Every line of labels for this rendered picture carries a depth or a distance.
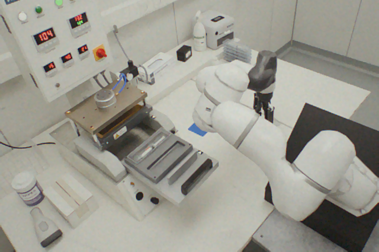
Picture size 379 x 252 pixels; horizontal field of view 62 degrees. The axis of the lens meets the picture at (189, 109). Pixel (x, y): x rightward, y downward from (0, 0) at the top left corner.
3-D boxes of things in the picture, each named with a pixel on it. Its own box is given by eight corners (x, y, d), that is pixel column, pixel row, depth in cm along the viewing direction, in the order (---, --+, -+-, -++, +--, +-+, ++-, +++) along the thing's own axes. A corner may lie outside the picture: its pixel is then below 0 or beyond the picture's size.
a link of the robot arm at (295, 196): (259, 117, 78) (218, 175, 82) (350, 178, 73) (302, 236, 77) (260, 112, 88) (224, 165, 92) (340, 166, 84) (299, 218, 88)
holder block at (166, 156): (124, 162, 118) (123, 158, 116) (161, 131, 129) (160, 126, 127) (156, 184, 109) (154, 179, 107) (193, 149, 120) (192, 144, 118)
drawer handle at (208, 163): (181, 193, 105) (179, 185, 103) (208, 164, 113) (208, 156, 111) (185, 195, 104) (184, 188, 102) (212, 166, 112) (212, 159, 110)
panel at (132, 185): (143, 217, 124) (121, 181, 117) (192, 168, 140) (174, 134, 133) (146, 219, 122) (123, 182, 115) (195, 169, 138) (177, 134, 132)
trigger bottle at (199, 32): (195, 45, 215) (192, 10, 199) (207, 45, 213) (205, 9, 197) (193, 51, 208) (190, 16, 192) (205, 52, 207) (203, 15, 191)
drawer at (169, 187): (122, 168, 120) (116, 155, 115) (161, 134, 132) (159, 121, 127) (179, 210, 105) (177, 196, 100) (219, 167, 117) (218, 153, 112)
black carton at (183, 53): (177, 60, 202) (176, 50, 198) (184, 53, 208) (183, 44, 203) (185, 62, 200) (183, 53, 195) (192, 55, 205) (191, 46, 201)
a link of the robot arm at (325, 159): (370, 151, 91) (363, 147, 71) (330, 200, 95) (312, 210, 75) (336, 128, 97) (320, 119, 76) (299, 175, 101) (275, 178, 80)
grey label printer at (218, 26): (190, 40, 221) (189, 16, 210) (212, 29, 230) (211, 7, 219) (215, 51, 206) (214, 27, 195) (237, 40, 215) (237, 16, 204)
